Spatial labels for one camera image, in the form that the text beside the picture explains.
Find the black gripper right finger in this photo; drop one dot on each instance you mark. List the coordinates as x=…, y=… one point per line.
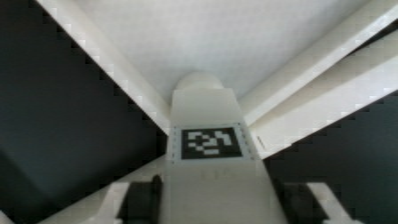
x=312, y=205

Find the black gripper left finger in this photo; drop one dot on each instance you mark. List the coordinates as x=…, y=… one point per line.
x=130, y=206

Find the white desk leg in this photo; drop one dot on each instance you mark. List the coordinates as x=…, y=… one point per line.
x=217, y=186

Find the white desk top tray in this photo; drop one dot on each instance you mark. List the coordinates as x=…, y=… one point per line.
x=264, y=42

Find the white left barrier block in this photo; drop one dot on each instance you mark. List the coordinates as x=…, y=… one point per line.
x=84, y=208

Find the white front barrier rail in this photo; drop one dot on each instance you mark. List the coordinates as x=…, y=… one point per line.
x=347, y=88

